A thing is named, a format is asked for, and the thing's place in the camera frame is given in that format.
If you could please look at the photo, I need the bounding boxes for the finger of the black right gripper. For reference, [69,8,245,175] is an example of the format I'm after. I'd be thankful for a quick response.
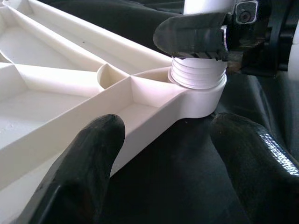
[153,11,229,62]

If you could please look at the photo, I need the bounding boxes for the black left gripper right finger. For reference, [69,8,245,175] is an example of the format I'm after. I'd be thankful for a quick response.
[210,112,299,224]

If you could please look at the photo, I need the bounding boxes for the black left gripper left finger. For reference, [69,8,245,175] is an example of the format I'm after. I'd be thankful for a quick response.
[28,113,126,224]

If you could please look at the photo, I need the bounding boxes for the white plastic children table top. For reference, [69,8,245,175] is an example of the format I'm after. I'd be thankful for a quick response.
[0,0,228,224]

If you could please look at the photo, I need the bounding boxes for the white plastic table leg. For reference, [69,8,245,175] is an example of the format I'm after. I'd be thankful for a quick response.
[169,0,232,90]

